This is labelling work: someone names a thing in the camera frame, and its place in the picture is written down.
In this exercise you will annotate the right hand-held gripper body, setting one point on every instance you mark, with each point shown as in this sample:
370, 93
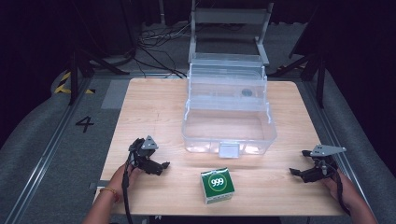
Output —
323, 165

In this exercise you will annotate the black stand legs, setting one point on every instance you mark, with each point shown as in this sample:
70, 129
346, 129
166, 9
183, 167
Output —
77, 71
317, 71

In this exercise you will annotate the metal floor rail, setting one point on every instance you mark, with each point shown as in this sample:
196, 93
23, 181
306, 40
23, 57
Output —
333, 133
46, 152

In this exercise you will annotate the person's right hand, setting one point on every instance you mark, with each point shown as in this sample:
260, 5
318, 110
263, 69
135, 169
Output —
341, 188

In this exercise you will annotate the green medicine box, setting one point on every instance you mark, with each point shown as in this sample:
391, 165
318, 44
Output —
218, 186

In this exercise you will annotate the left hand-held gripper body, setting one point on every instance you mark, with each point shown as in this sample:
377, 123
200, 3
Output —
144, 152

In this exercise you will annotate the yellow black hazard tape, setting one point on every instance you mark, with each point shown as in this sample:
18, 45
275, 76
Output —
67, 84

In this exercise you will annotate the person's left hand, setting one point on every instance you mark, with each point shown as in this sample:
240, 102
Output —
122, 180

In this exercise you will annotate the grey metal frame stand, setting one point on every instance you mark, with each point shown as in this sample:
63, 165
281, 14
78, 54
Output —
229, 18

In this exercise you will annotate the clear plastic storage box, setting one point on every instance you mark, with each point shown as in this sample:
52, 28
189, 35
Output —
229, 118

